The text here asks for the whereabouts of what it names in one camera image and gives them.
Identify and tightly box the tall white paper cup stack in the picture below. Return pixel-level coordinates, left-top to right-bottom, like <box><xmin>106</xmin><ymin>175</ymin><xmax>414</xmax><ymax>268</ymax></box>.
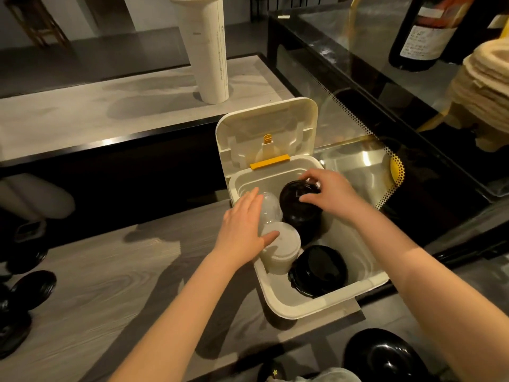
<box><xmin>168</xmin><ymin>0</ymin><xmax>230</xmax><ymax>105</ymax></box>

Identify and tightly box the black cup lid with plug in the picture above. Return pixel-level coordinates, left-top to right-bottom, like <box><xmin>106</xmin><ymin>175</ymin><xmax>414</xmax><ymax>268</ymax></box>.
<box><xmin>288</xmin><ymin>245</ymin><xmax>349</xmax><ymax>298</ymax></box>

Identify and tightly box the tall stack of black lids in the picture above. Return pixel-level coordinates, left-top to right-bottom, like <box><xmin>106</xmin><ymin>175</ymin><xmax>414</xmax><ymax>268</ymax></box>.
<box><xmin>279</xmin><ymin>180</ymin><xmax>323</xmax><ymax>245</ymax></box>

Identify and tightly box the grey wooden table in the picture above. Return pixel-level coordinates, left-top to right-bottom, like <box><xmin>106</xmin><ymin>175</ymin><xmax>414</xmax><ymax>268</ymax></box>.
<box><xmin>0</xmin><ymin>198</ymin><xmax>363</xmax><ymax>382</ymax></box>

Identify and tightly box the black round base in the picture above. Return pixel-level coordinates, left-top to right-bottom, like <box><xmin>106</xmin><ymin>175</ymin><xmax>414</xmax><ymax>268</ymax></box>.
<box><xmin>344</xmin><ymin>328</ymin><xmax>432</xmax><ymax>382</ymax></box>

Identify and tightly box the stack of white lids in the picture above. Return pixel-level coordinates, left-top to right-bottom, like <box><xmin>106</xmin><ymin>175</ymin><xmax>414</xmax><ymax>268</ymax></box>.
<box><xmin>260</xmin><ymin>221</ymin><xmax>302</xmax><ymax>275</ymax></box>

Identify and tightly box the dark wine bottle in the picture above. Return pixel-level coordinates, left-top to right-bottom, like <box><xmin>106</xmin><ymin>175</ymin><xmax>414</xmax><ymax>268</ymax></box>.
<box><xmin>389</xmin><ymin>0</ymin><xmax>478</xmax><ymax>72</ymax></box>

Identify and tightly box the black metal chair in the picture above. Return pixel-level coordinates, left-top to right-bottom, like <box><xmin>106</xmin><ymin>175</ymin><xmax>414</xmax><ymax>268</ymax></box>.
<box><xmin>251</xmin><ymin>0</ymin><xmax>279</xmax><ymax>19</ymax></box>

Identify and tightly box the person's left hand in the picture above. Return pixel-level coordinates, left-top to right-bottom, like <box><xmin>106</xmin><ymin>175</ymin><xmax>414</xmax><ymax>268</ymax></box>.
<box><xmin>212</xmin><ymin>187</ymin><xmax>280</xmax><ymax>272</ymax></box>

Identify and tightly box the person's left forearm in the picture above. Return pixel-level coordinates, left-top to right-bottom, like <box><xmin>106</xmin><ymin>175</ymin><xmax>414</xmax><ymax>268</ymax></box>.
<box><xmin>109</xmin><ymin>250</ymin><xmax>255</xmax><ymax>382</ymax></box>

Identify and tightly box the grey bar counter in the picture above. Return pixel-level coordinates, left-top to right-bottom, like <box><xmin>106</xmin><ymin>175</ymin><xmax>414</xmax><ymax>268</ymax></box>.
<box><xmin>0</xmin><ymin>54</ymin><xmax>295</xmax><ymax>166</ymax></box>

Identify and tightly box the person's white shirt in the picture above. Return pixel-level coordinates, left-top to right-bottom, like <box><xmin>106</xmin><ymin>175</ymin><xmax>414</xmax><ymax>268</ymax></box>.
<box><xmin>294</xmin><ymin>368</ymin><xmax>361</xmax><ymax>382</ymax></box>

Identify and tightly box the yellow fruit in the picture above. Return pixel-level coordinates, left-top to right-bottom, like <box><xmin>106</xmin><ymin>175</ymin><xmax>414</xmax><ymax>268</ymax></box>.
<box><xmin>389</xmin><ymin>157</ymin><xmax>405</xmax><ymax>184</ymax></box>

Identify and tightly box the white plastic storage bin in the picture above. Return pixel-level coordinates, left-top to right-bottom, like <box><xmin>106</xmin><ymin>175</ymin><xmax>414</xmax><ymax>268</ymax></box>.
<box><xmin>215</xmin><ymin>97</ymin><xmax>390</xmax><ymax>321</ymax></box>

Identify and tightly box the black star slipper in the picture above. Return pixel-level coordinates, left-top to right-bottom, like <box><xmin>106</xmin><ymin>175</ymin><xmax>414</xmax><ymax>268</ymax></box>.
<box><xmin>258</xmin><ymin>360</ymin><xmax>287</xmax><ymax>382</ymax></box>

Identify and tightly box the person's right forearm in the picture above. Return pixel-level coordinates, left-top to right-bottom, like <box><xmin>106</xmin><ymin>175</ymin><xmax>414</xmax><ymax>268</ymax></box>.
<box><xmin>349</xmin><ymin>206</ymin><xmax>509</xmax><ymax>382</ymax></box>

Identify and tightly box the pile of cup lids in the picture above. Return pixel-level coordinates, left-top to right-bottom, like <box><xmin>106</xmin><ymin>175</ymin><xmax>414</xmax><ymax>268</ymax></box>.
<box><xmin>0</xmin><ymin>246</ymin><xmax>58</xmax><ymax>359</ymax></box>

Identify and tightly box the person's right hand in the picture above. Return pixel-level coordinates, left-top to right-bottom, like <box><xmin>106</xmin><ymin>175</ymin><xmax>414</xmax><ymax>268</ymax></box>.
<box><xmin>298</xmin><ymin>169</ymin><xmax>368</xmax><ymax>225</ymax></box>

